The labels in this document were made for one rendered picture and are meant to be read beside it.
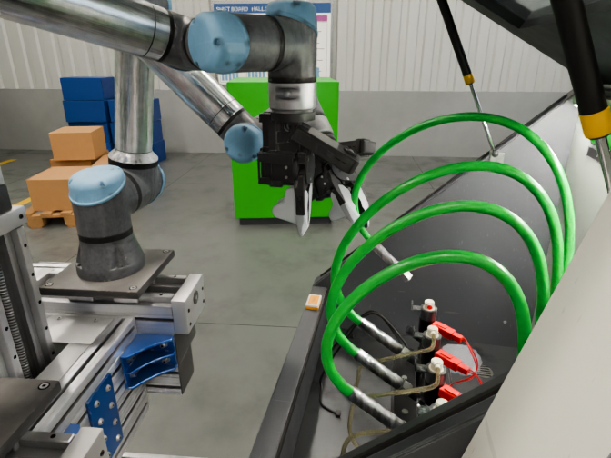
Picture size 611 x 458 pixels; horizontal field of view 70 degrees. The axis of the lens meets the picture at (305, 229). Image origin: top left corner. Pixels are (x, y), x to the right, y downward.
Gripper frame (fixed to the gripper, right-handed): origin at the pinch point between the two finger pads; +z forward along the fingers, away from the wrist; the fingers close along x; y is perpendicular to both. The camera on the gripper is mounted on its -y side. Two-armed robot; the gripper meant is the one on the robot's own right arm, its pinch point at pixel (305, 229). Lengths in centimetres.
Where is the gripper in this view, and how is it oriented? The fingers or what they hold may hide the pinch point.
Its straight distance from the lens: 76.6
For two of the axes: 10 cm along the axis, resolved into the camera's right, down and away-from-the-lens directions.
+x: -1.9, 3.6, -9.1
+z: 0.0, 9.3, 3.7
